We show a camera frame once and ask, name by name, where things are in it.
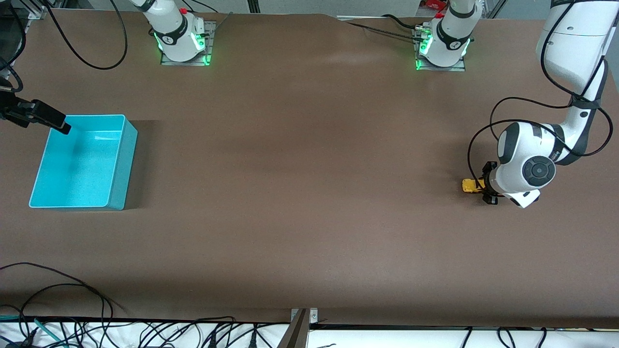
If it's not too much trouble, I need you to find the teal plastic bin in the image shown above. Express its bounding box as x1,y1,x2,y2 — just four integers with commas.
29,114,138,211

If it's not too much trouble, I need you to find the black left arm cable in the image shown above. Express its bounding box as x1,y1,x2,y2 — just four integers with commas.
467,0,614,192

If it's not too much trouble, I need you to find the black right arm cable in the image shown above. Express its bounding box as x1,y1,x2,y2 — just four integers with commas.
43,0,128,71

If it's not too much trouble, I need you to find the thin black base cable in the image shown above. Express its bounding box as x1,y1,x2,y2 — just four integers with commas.
345,21,420,40

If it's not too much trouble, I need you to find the thick black base cable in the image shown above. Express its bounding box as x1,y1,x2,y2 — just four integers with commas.
381,14,422,30

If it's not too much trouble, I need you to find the metal frame post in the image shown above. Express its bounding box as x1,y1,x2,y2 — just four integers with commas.
278,308,319,348

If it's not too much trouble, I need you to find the teal cable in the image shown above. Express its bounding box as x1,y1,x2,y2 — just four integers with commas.
0,314,64,348

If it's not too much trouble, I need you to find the long looping black cable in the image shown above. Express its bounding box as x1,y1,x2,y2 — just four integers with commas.
0,262,115,335

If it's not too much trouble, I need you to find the aluminium frame profile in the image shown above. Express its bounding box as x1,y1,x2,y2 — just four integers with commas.
19,0,55,20

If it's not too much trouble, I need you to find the metal base plate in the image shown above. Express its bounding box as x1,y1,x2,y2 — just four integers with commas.
413,27,466,73
160,20,214,67

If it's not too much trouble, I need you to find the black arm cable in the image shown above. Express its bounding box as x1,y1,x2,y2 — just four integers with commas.
43,0,128,71
467,0,614,192

